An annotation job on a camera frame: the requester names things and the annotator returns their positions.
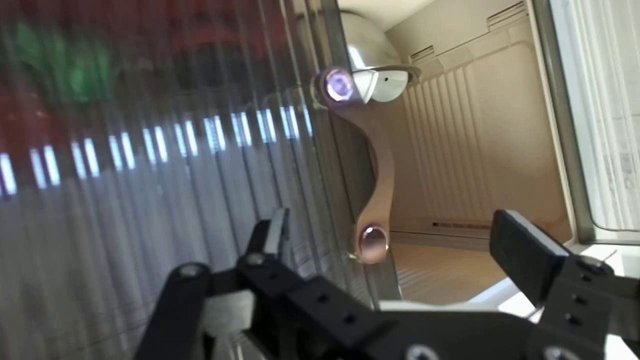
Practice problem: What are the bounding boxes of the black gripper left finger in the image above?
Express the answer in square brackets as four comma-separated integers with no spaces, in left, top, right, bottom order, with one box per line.
[134,207,375,360]

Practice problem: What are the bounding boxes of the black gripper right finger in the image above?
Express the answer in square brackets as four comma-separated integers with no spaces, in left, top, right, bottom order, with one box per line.
[487,208,640,360]

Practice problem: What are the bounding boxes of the ribbed door with copper handle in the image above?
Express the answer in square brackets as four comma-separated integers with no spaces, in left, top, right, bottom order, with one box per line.
[0,0,403,360]

